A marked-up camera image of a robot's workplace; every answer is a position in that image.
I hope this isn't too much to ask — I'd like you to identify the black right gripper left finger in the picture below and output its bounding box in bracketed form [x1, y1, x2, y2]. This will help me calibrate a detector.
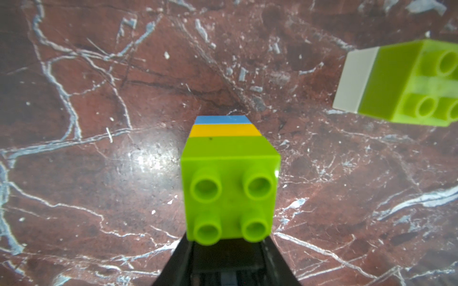
[152, 234, 193, 286]

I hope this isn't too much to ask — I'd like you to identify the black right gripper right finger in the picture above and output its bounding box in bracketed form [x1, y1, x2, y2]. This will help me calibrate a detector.
[262, 237, 301, 286]

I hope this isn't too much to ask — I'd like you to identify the green yellow lego brick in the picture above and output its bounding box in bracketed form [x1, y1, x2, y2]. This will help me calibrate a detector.
[180, 124, 281, 245]
[332, 38, 458, 128]

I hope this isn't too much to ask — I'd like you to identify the light blue long lego brick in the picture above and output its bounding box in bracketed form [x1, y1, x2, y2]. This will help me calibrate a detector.
[194, 115, 251, 125]

